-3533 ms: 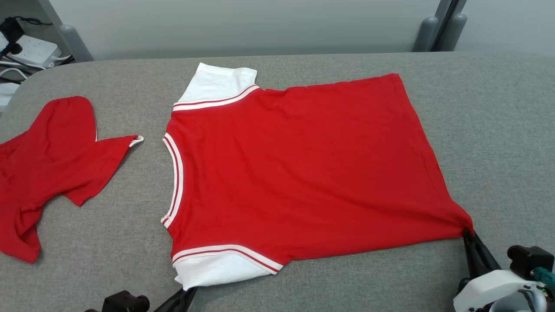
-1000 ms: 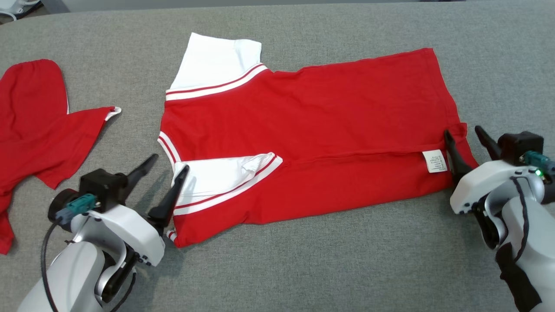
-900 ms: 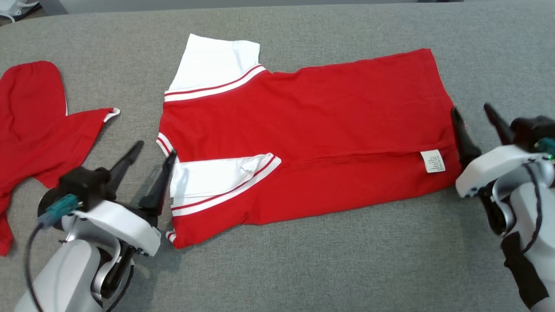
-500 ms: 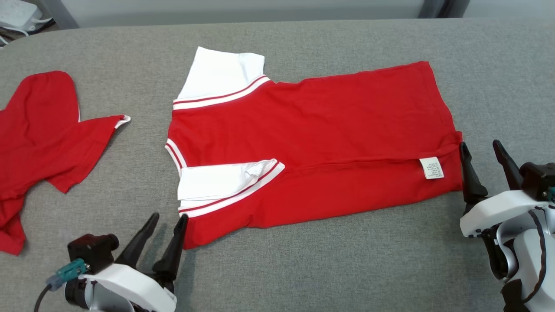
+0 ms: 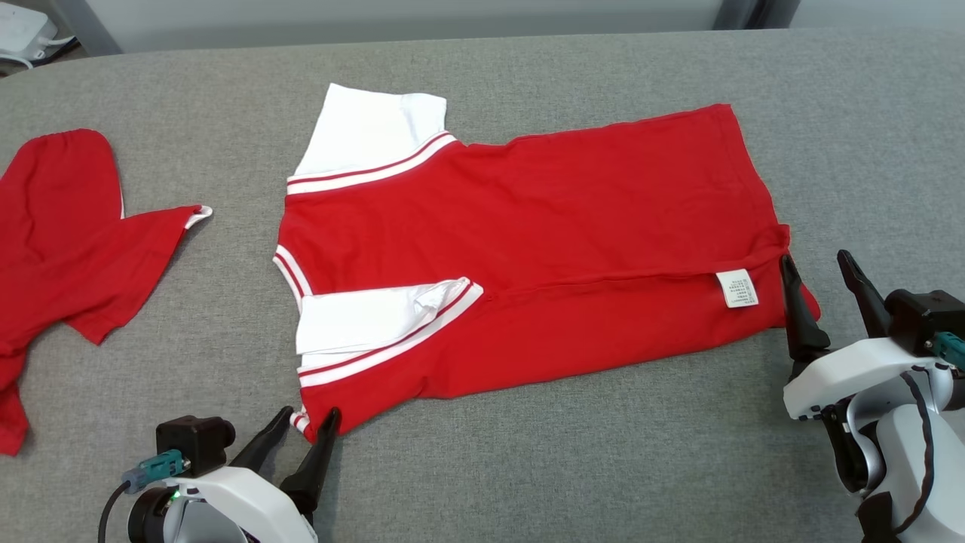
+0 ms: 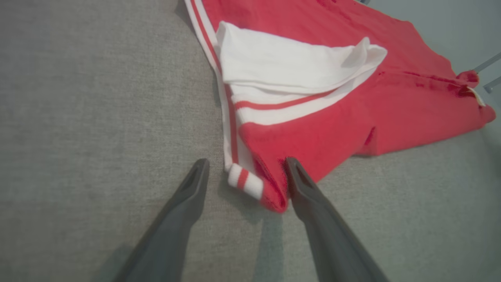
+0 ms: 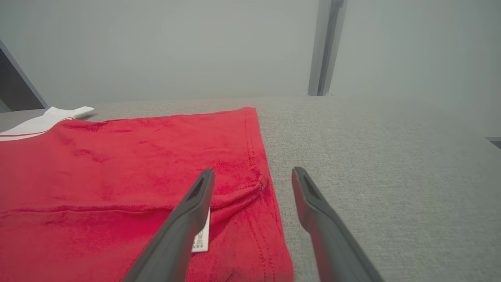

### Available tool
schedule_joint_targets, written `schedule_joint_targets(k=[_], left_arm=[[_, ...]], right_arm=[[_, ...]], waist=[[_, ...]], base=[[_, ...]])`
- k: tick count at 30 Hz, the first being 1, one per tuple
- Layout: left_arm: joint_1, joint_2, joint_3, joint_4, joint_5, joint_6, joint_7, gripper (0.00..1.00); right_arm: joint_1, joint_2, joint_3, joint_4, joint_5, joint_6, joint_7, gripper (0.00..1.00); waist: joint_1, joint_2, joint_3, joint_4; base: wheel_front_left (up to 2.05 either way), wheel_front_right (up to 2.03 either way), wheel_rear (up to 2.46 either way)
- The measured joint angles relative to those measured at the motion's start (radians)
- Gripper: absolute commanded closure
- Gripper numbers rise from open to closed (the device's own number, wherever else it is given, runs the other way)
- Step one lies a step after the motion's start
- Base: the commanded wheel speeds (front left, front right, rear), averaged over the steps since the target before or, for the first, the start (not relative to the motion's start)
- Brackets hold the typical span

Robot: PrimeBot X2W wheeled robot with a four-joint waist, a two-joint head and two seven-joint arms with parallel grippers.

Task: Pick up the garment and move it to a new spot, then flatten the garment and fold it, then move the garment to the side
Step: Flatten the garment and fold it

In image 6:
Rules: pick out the red shorts striped white waistband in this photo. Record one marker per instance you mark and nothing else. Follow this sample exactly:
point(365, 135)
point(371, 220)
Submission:
point(391, 102)

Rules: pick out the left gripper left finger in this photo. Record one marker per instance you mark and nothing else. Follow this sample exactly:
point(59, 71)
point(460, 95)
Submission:
point(172, 235)

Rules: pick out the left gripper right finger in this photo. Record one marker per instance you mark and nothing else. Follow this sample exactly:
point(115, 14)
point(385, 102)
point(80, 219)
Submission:
point(332, 243)

